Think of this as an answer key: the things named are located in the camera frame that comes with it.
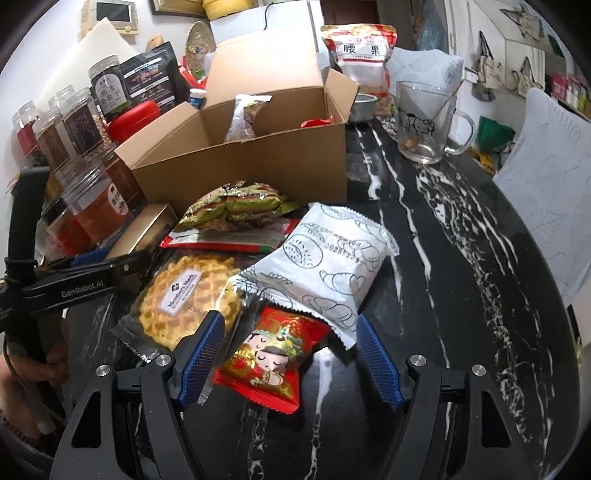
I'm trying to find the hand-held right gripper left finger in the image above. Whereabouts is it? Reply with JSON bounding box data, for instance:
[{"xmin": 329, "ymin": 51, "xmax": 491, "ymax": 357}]
[{"xmin": 55, "ymin": 310, "xmax": 227, "ymax": 480}]

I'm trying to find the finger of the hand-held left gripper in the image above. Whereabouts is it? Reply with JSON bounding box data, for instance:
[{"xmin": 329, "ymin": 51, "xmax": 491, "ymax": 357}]
[
  {"xmin": 44, "ymin": 249, "xmax": 110, "ymax": 273},
  {"xmin": 111, "ymin": 253, "xmax": 154, "ymax": 282}
]

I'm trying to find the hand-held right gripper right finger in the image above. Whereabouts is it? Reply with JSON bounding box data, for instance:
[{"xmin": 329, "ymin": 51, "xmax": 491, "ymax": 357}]
[{"xmin": 355, "ymin": 313, "xmax": 522, "ymax": 480}]

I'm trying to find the clear waffle packet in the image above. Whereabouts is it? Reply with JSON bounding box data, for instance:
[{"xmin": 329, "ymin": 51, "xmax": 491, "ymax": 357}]
[{"xmin": 111, "ymin": 251, "xmax": 259, "ymax": 365}]

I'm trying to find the red cartoon snack packet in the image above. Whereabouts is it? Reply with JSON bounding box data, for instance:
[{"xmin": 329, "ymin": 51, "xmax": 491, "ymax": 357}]
[{"xmin": 213, "ymin": 307, "xmax": 334, "ymax": 415}]

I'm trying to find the white line-drawing bread packet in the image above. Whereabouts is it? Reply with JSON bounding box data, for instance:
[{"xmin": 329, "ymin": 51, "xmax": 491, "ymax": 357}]
[{"xmin": 231, "ymin": 202, "xmax": 400, "ymax": 354}]

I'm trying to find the green gold snack packet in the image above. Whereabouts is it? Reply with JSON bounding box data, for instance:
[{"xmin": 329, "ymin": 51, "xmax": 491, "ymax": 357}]
[{"xmin": 178, "ymin": 181, "xmax": 296, "ymax": 232}]

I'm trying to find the cardboard box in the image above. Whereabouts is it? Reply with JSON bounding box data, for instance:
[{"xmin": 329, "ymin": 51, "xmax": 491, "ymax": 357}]
[{"xmin": 115, "ymin": 37, "xmax": 361, "ymax": 210}]

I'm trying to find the clear bagged snack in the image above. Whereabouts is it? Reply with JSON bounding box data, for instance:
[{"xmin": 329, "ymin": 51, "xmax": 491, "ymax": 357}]
[{"xmin": 224, "ymin": 95, "xmax": 273, "ymax": 144}]

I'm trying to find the person's left forearm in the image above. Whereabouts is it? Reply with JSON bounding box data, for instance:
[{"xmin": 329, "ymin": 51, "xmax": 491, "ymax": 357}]
[{"xmin": 0, "ymin": 357, "xmax": 58, "ymax": 467}]

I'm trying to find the person's left hand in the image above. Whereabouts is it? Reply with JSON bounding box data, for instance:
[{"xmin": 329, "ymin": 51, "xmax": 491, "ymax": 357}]
[{"xmin": 7, "ymin": 318, "xmax": 70, "ymax": 385}]

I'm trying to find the gold rectangular box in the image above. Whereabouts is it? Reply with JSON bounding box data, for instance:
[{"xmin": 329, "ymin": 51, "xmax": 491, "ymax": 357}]
[{"xmin": 108, "ymin": 203, "xmax": 178, "ymax": 264}]

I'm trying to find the cluster of clear plastic jars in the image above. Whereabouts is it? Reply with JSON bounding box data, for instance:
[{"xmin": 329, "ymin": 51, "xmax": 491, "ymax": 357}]
[{"xmin": 11, "ymin": 53, "xmax": 148, "ymax": 257}]

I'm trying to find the red plastic container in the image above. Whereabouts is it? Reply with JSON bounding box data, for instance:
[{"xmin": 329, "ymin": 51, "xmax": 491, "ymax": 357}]
[{"xmin": 108, "ymin": 102, "xmax": 162, "ymax": 144}]

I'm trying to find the black snack bag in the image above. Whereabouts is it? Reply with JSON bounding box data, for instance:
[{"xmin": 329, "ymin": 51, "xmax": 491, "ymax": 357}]
[{"xmin": 121, "ymin": 41, "xmax": 178, "ymax": 114}]

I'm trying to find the white board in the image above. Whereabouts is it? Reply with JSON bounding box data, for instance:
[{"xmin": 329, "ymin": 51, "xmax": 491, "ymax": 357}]
[{"xmin": 34, "ymin": 21, "xmax": 153, "ymax": 112}]

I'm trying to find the glass mug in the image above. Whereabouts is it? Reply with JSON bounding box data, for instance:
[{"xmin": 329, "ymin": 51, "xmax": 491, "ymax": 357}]
[{"xmin": 396, "ymin": 80, "xmax": 476, "ymax": 164}]

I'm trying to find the woven straw fan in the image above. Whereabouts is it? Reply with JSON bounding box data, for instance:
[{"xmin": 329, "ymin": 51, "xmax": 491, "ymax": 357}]
[{"xmin": 185, "ymin": 21, "xmax": 218, "ymax": 70}]

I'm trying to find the light blue covered chair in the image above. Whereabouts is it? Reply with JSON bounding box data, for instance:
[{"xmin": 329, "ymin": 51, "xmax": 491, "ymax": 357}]
[
  {"xmin": 493, "ymin": 88, "xmax": 591, "ymax": 308},
  {"xmin": 385, "ymin": 46, "xmax": 465, "ymax": 100}
]

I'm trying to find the metal bowl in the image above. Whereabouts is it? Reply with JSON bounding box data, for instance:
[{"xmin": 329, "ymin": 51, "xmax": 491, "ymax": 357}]
[{"xmin": 348, "ymin": 92, "xmax": 379, "ymax": 123}]

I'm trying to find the green bag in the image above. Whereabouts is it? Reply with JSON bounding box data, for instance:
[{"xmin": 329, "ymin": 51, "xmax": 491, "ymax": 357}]
[{"xmin": 475, "ymin": 115, "xmax": 515, "ymax": 151}]

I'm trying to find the dark framed picture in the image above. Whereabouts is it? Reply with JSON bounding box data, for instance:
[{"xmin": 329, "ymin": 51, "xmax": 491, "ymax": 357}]
[{"xmin": 150, "ymin": 0, "xmax": 206, "ymax": 14}]

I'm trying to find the stirring stick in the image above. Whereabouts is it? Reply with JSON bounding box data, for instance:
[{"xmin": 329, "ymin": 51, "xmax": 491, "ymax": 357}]
[{"xmin": 431, "ymin": 78, "xmax": 464, "ymax": 121}]

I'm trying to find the yellow pot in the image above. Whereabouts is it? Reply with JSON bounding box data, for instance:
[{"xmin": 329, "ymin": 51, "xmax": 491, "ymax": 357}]
[{"xmin": 203, "ymin": 0, "xmax": 259, "ymax": 12}]

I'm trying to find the white red nut bag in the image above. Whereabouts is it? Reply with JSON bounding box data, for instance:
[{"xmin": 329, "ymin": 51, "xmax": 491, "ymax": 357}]
[{"xmin": 321, "ymin": 24, "xmax": 398, "ymax": 116}]

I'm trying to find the hanging canvas tote bag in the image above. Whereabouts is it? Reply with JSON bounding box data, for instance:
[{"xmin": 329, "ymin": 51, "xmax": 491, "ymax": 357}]
[
  {"xmin": 471, "ymin": 32, "xmax": 504, "ymax": 102},
  {"xmin": 512, "ymin": 55, "xmax": 546, "ymax": 97}
]

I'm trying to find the dark brown door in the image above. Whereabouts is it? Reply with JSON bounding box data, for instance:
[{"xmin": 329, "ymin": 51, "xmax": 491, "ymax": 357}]
[{"xmin": 321, "ymin": 0, "xmax": 365, "ymax": 24}]

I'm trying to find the row of bottles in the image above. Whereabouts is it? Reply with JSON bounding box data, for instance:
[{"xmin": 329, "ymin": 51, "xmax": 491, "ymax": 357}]
[{"xmin": 551, "ymin": 69, "xmax": 591, "ymax": 112}]

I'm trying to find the wooden framed wall panel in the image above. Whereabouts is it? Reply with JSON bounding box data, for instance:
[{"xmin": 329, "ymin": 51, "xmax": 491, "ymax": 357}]
[{"xmin": 81, "ymin": 0, "xmax": 139, "ymax": 38}]

